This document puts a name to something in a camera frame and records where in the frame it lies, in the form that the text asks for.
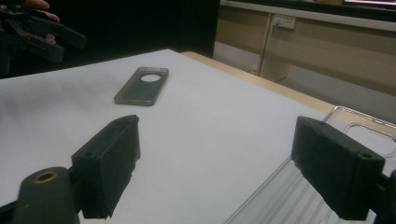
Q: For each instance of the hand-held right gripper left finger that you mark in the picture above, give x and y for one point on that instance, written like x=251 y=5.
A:
x=106 y=165

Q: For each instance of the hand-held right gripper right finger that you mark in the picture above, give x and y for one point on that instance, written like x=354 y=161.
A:
x=336 y=168

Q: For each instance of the clear plastic slotted rack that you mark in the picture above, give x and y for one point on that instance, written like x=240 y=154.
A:
x=280 y=199

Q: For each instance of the dark translucent phone case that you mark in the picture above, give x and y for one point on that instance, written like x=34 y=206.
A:
x=137 y=93

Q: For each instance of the black curtain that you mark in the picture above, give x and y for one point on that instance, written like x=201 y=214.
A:
x=140 y=25

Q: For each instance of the white table sheet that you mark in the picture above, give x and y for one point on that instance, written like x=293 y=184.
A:
x=202 y=140

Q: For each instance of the light wooden bench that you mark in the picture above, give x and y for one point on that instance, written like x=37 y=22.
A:
x=327 y=53

